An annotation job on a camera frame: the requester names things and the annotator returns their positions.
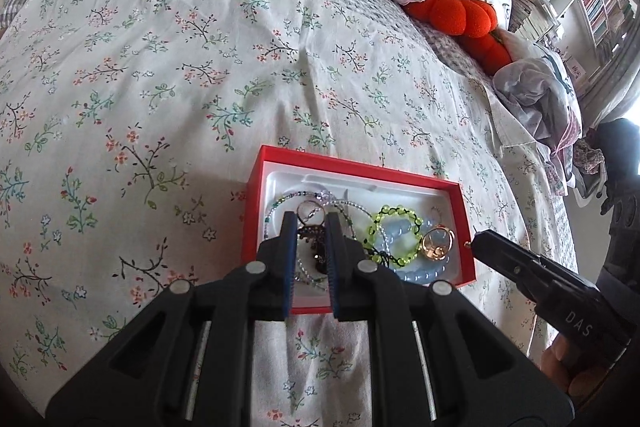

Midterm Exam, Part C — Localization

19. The stack of books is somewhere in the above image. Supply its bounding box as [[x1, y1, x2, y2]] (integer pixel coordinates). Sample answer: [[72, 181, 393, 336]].
[[507, 0, 561, 45]]

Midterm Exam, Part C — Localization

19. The white bookshelf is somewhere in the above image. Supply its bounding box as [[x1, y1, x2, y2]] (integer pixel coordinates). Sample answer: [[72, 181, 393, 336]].
[[577, 0, 638, 52]]

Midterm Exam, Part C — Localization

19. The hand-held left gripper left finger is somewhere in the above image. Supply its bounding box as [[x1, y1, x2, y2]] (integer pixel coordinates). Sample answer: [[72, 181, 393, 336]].
[[45, 209, 301, 427]]

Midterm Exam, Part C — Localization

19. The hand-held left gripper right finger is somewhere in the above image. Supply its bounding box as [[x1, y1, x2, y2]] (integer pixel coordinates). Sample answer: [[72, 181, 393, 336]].
[[325, 211, 576, 427]]

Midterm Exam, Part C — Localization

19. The person's right hand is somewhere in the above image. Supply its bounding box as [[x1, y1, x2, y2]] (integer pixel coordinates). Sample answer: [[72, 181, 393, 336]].
[[539, 337, 608, 400]]

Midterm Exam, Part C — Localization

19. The crumpled light grey quilt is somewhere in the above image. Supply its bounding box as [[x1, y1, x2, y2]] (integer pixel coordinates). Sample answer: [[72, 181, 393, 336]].
[[492, 29, 586, 198]]

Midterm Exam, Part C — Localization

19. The floral duvet cover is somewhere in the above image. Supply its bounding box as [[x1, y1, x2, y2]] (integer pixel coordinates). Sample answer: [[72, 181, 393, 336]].
[[0, 0, 581, 427]]

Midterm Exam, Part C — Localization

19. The green bead bracelet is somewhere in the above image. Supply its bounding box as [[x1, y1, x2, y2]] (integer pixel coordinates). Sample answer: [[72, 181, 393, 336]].
[[364, 204, 425, 269]]

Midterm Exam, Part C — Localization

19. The orange plush toy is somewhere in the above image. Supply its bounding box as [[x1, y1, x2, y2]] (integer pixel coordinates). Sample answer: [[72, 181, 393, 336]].
[[402, 0, 513, 75]]

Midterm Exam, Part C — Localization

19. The thin dark beaded bracelet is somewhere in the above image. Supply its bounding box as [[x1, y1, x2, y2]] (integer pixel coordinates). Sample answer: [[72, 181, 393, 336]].
[[262, 189, 373, 240]]

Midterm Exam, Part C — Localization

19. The blue bead bracelet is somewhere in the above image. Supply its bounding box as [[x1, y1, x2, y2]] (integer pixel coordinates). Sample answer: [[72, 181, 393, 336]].
[[372, 214, 458, 283]]

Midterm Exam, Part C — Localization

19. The black garment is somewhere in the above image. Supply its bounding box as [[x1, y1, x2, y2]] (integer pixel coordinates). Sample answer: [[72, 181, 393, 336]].
[[597, 117, 640, 268]]

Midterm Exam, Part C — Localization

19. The clear crystal bead bracelet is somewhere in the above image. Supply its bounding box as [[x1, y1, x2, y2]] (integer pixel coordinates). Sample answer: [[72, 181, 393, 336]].
[[294, 199, 383, 294]]

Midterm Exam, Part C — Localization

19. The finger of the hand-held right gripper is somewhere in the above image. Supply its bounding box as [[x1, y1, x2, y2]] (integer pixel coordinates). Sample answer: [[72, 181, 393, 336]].
[[470, 229, 545, 304]]

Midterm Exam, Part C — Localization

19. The black charm bracelet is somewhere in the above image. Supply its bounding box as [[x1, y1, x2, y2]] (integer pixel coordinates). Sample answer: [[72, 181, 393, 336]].
[[298, 227, 333, 275]]

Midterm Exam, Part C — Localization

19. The red jewelry box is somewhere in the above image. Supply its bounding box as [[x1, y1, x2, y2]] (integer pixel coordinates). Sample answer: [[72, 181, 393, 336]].
[[241, 145, 478, 315]]

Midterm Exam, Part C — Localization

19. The gold ring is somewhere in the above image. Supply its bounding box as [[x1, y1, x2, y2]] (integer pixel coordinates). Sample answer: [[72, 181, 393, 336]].
[[419, 227, 455, 260]]

